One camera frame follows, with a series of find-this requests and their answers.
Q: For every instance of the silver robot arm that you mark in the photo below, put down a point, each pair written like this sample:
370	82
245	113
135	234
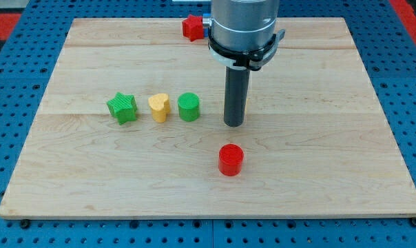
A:
243	25

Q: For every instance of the green cylinder block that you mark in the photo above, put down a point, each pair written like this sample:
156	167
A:
188	106

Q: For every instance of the red cylinder block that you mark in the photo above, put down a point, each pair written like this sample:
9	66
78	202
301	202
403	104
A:
230	159

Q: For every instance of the black cylindrical pointer tool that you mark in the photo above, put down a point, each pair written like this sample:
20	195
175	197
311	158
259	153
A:
236	88

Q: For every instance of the yellow heart block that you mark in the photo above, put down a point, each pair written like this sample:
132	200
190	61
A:
159	106

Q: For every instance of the wooden board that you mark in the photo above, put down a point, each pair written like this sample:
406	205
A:
315	138

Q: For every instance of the green star block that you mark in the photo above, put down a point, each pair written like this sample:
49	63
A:
123	107

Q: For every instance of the red star block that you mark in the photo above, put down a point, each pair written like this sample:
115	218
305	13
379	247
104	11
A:
193	28

